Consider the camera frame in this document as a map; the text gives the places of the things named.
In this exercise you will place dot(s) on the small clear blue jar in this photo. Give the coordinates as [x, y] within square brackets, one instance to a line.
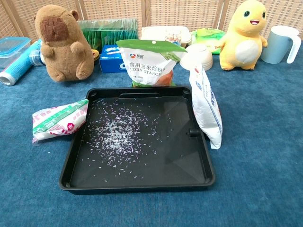
[36, 58]

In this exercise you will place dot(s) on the green patterned box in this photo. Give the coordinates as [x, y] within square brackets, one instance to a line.
[106, 30]

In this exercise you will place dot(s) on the corn starch bag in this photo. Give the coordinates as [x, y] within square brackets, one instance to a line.
[146, 63]

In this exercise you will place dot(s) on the brown capybara plush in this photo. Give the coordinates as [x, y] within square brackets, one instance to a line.
[64, 52]

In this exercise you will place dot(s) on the pink green seasoning bag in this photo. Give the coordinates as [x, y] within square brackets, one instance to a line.
[59, 120]

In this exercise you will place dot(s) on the green wet wipes pack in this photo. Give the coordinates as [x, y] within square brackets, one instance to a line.
[208, 35]

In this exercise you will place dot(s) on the woven folding screen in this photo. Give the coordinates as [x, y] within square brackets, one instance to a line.
[180, 11]

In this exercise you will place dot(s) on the blue cling film roll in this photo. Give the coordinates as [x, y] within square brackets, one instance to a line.
[16, 68]

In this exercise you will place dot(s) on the beige lidded lunch box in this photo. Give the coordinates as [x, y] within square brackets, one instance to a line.
[154, 33]

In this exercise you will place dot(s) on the clear container blue lid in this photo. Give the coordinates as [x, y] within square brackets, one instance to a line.
[11, 49]

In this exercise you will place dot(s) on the black plastic tray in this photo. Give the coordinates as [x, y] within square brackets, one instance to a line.
[142, 170]

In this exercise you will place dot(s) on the yellow dinosaur plush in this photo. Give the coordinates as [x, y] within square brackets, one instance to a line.
[243, 47]

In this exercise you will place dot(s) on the beige bowl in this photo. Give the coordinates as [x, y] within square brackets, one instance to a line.
[198, 55]

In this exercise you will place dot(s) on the yellow round tin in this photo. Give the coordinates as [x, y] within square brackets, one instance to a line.
[96, 56]

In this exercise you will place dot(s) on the white plastic food packet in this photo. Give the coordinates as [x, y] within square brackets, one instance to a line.
[206, 113]

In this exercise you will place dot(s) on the blue Oreo cookie box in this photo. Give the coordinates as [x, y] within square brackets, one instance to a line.
[109, 61]

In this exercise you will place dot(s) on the scattered white crystals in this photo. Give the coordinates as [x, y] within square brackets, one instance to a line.
[116, 132]

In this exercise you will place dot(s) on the blue table cloth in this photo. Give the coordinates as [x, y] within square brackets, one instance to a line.
[255, 146]

